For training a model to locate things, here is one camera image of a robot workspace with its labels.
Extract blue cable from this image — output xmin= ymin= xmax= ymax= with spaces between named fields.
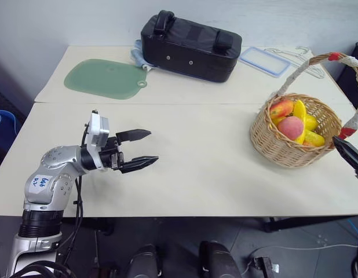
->
xmin=347 ymin=217 xmax=358 ymax=236

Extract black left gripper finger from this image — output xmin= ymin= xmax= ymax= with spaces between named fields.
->
xmin=115 ymin=129 xmax=152 ymax=144
xmin=120 ymin=155 xmax=160 ymax=175

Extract wire clothes hangers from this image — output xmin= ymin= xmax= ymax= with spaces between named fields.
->
xmin=264 ymin=46 xmax=326 ymax=79

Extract white floor cable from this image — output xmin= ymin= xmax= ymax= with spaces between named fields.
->
xmin=243 ymin=244 xmax=358 ymax=272

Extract black padded bag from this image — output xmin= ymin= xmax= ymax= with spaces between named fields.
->
xmin=140 ymin=10 xmax=243 ymax=83

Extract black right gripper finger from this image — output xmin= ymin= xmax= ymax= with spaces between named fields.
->
xmin=333 ymin=141 xmax=358 ymax=172
xmin=333 ymin=137 xmax=358 ymax=163

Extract clear lid with blue rim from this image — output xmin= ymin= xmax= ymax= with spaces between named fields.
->
xmin=239 ymin=46 xmax=291 ymax=79

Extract yellow banana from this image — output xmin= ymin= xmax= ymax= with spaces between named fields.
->
xmin=292 ymin=100 xmax=308 ymax=128

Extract pink peach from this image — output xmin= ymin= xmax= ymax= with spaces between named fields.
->
xmin=277 ymin=116 xmax=305 ymax=140

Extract black table frame bar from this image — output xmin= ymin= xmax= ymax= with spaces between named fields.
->
xmin=263 ymin=214 xmax=358 ymax=233

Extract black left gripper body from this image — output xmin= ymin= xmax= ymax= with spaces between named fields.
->
xmin=99 ymin=136 xmax=126 ymax=172

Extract black floor bracket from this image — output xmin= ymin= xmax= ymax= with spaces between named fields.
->
xmin=252 ymin=255 xmax=280 ymax=278

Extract yellow lemon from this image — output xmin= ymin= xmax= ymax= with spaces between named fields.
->
xmin=304 ymin=114 xmax=319 ymax=131

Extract dark rounded shape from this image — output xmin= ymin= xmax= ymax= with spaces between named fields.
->
xmin=198 ymin=240 xmax=242 ymax=278
xmin=125 ymin=244 xmax=164 ymax=278

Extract blue container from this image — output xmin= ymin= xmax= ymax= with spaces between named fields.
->
xmin=0 ymin=109 xmax=17 ymax=147

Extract yellow orange mango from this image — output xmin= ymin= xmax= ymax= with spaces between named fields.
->
xmin=294 ymin=130 xmax=326 ymax=147

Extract green cutting mat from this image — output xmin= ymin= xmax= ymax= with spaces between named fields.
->
xmin=63 ymin=58 xmax=148 ymax=101

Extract wicker basket with handle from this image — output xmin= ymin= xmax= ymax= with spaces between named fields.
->
xmin=249 ymin=52 xmax=358 ymax=169

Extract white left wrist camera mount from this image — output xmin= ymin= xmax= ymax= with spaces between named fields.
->
xmin=85 ymin=111 xmax=111 ymax=154

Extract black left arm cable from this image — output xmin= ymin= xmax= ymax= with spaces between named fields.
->
xmin=51 ymin=123 xmax=92 ymax=278

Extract red yellow apple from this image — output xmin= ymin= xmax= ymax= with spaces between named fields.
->
xmin=269 ymin=100 xmax=295 ymax=120

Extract light blue cloth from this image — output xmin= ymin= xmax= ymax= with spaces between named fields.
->
xmin=130 ymin=39 xmax=156 ymax=72

